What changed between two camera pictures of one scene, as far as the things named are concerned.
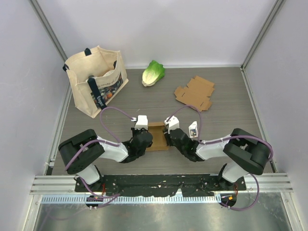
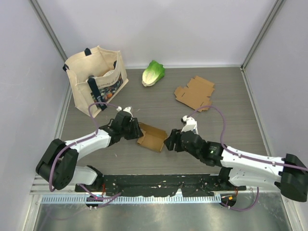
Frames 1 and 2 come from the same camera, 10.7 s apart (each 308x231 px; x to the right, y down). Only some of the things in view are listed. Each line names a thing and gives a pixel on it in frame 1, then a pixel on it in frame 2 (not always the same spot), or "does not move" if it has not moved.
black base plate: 162,185 does not move
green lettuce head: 153,73 does not move
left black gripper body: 136,132 -> 129,132
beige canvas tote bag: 96,78 does not move
